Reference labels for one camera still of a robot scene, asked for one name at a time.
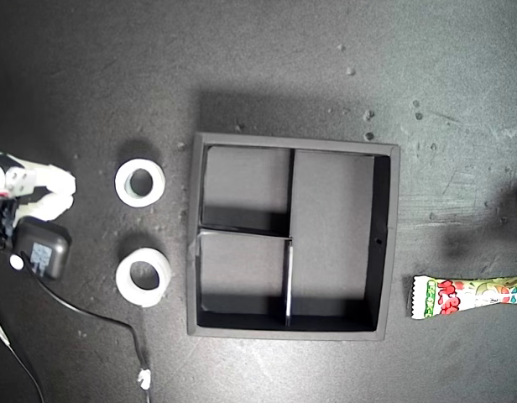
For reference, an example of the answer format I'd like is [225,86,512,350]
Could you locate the snack bar printed wrapper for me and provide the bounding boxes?
[407,274,517,322]

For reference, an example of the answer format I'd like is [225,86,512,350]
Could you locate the thin black cable white plug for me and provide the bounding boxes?
[0,312,46,403]

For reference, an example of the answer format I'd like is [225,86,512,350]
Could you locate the white tape roll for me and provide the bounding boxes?
[115,247,173,309]
[113,158,166,209]

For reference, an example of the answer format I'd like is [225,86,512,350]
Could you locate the black tray with wells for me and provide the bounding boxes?
[185,131,402,343]

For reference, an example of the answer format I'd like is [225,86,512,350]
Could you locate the black camera box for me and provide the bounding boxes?
[13,217,72,281]

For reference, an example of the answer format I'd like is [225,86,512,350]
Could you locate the black camera cable white connector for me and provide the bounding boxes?
[18,250,154,403]

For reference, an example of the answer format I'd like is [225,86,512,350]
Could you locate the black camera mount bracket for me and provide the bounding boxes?
[0,197,25,270]

